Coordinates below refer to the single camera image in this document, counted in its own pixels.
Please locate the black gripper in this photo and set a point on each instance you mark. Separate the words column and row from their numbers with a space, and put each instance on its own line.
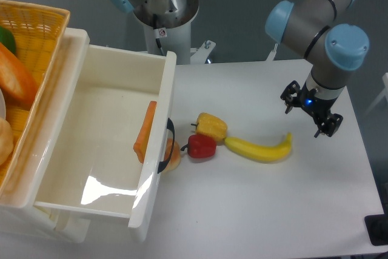
column 317, row 102

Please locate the white drawer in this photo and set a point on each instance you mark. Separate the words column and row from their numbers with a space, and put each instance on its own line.
column 93, row 170

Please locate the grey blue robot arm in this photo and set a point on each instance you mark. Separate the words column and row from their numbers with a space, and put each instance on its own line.
column 334, row 52

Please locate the white drawer cabinet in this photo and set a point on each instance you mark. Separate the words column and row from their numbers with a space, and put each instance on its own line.
column 19, row 213

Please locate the yellow toy banana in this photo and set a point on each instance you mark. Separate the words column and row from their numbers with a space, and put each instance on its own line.
column 260, row 153

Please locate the yellow toy bell pepper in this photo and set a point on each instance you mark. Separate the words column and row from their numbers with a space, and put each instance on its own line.
column 211, row 126

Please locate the red toy bell pepper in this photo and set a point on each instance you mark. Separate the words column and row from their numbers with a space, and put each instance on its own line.
column 200, row 146

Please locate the black device at edge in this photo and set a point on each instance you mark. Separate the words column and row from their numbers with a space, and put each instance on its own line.
column 377, row 229

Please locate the toy bread roll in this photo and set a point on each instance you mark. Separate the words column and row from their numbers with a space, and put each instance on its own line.
column 176, row 155

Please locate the orange carrot slice toy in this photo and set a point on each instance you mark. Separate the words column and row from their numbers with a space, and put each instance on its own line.
column 140, row 145

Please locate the yellow wicker basket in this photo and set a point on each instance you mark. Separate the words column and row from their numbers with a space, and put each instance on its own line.
column 38, row 32

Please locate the orange toy bread loaf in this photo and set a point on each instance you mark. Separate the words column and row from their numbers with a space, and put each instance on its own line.
column 17, row 81

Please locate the beige toy bun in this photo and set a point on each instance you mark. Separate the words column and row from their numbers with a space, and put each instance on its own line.
column 6, row 140

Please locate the green toy vegetable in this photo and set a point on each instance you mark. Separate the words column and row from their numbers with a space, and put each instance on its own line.
column 8, row 43

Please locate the white frame at right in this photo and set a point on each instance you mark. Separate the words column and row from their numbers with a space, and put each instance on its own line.
column 379, row 99

